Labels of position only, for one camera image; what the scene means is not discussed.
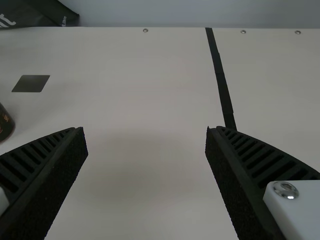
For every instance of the black strip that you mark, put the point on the black strip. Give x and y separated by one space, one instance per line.
221 80

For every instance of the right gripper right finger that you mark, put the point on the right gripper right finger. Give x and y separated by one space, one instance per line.
250 180

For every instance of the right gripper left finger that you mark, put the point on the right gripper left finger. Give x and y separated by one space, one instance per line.
42 175

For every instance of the small square scanner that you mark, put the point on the small square scanner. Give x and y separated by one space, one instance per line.
31 83

